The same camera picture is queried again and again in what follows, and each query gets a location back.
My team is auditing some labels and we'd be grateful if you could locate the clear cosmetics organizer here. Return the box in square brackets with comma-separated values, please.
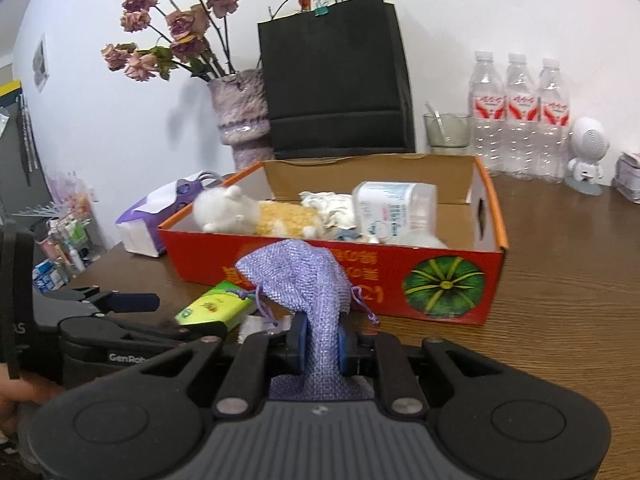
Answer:
[32, 170, 108, 293]

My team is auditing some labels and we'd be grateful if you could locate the white robot figurine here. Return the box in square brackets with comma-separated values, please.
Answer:
[565, 117, 612, 194]

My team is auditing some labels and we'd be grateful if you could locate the metal spoon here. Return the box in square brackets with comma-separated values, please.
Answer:
[425, 101, 446, 133]

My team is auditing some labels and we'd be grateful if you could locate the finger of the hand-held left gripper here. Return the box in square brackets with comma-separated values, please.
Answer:
[35, 286, 161, 318]
[60, 317, 228, 356]

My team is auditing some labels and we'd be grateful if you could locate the clear glass cup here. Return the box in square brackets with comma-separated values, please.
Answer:
[423, 110, 473, 155]

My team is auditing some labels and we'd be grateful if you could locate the red label water bottle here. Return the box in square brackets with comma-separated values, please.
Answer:
[504, 52, 541, 180]
[469, 51, 507, 176]
[537, 58, 572, 184]

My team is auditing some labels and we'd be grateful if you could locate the dried flower bouquet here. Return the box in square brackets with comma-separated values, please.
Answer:
[101, 0, 241, 82]

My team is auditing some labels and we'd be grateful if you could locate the white paper scrap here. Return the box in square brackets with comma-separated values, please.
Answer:
[239, 314, 293, 343]

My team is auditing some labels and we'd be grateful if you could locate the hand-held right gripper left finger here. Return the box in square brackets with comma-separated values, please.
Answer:
[140, 312, 308, 418]

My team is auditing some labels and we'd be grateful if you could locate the green tissue packet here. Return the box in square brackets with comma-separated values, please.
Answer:
[174, 281, 256, 333]

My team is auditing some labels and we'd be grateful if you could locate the purple woven pouch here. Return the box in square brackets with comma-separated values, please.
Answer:
[235, 239, 381, 401]

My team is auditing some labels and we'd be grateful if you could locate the white plastic jar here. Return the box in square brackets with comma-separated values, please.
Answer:
[351, 181, 438, 241]

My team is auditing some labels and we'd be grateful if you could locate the white and yellow plush toy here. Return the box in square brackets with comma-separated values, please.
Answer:
[192, 185, 326, 239]

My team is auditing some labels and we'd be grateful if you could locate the wall poster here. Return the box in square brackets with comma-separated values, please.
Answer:
[32, 34, 50, 92]

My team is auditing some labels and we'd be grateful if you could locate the red cardboard box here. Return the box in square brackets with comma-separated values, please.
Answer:
[157, 154, 510, 327]

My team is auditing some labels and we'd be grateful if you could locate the grey storage box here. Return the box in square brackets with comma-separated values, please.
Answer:
[615, 151, 640, 203]

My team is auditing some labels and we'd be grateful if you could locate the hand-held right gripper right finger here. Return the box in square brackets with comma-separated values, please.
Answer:
[336, 327, 506, 418]

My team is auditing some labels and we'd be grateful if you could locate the white tissue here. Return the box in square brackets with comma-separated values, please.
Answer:
[299, 190, 357, 233]

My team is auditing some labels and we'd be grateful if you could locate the black paper bag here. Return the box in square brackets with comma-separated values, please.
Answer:
[257, 0, 417, 161]

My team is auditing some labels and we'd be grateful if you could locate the purple ceramic vase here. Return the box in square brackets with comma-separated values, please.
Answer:
[207, 69, 275, 171]

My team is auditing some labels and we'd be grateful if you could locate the purple tissue pack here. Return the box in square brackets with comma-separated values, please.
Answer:
[116, 180, 201, 258]

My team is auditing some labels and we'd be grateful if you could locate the person's left hand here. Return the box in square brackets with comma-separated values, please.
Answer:
[0, 362, 66, 441]

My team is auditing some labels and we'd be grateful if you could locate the white fluffy item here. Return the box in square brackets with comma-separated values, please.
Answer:
[387, 227, 448, 250]

